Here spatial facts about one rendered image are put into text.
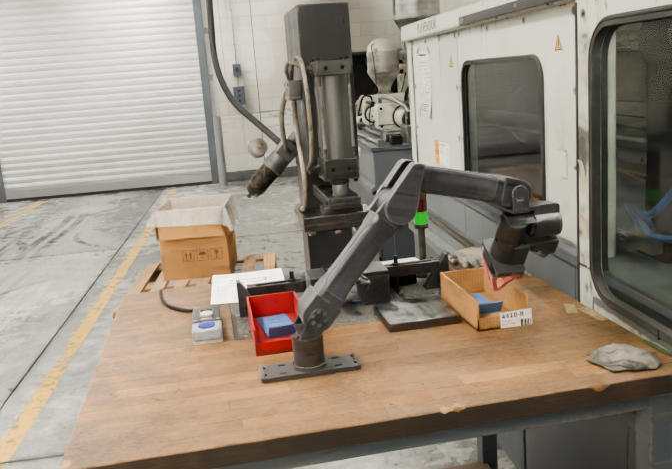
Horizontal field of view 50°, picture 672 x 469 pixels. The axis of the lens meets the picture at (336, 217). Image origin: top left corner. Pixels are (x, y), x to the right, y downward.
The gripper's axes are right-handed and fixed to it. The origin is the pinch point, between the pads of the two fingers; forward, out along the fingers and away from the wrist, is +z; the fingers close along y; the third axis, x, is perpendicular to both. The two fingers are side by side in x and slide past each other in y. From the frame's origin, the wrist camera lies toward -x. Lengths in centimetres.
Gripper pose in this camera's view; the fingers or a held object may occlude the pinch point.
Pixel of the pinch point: (494, 282)
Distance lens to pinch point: 165.9
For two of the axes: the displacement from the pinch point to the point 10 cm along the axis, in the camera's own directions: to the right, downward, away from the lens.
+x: -9.8, 0.7, -1.6
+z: -0.6, 7.3, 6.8
